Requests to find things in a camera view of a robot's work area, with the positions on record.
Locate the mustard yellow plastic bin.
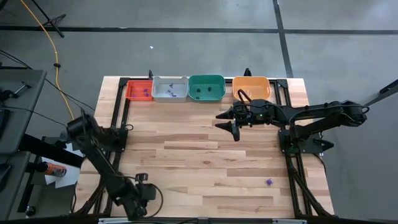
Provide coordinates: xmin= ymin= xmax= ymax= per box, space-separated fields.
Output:
xmin=231 ymin=76 xmax=272 ymax=104

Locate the yellow cable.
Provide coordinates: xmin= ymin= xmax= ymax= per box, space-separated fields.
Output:
xmin=19 ymin=0 xmax=82 ymax=124

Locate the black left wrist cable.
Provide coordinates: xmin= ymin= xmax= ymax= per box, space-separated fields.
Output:
xmin=124 ymin=174 xmax=164 ymax=218

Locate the black floor cable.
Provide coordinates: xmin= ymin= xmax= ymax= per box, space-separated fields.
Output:
xmin=0 ymin=49 xmax=97 ymax=124

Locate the grey plastic bin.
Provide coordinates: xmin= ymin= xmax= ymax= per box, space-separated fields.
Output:
xmin=151 ymin=75 xmax=189 ymax=103

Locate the green plastic bin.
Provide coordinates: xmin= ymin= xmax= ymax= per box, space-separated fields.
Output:
xmin=188 ymin=74 xmax=226 ymax=103

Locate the orange spray can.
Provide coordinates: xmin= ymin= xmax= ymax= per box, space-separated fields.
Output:
xmin=36 ymin=161 xmax=68 ymax=178

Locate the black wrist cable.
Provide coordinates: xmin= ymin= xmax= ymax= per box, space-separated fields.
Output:
xmin=124 ymin=174 xmax=164 ymax=218
xmin=237 ymin=88 xmax=253 ymax=104

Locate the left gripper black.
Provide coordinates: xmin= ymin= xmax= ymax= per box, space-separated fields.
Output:
xmin=119 ymin=172 xmax=158 ymax=220

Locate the black aluminium table frame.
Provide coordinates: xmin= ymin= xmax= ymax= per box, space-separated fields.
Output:
xmin=74 ymin=76 xmax=336 ymax=218

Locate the red-orange slotted basket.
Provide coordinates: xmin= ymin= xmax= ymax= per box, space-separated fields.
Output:
xmin=125 ymin=80 xmax=154 ymax=102

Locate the grey side table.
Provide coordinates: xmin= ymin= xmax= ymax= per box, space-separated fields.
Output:
xmin=0 ymin=68 xmax=47 ymax=156

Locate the black support beam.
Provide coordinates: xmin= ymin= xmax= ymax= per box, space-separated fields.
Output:
xmin=18 ymin=133 xmax=85 ymax=169

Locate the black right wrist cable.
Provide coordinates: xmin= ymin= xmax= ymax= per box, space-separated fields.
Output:
xmin=237 ymin=88 xmax=253 ymax=104

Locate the silver metal bracket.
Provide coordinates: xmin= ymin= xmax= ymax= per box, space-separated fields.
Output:
xmin=98 ymin=217 xmax=134 ymax=224
xmin=272 ymin=218 xmax=308 ymax=224

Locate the grey desk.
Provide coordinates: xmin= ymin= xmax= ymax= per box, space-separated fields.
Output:
xmin=0 ymin=151 xmax=32 ymax=220

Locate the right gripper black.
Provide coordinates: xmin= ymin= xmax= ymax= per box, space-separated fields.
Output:
xmin=215 ymin=98 xmax=276 ymax=142

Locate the black tripod stand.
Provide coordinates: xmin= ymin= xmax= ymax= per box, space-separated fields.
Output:
xmin=30 ymin=0 xmax=67 ymax=39

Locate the metal-handled tool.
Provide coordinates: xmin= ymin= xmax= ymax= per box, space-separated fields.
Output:
xmin=12 ymin=81 xmax=32 ymax=96

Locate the black stand leg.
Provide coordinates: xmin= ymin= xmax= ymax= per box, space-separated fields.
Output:
xmin=363 ymin=79 xmax=398 ymax=108

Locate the white paper sheet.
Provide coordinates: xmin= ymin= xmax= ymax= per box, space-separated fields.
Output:
xmin=42 ymin=142 xmax=87 ymax=189

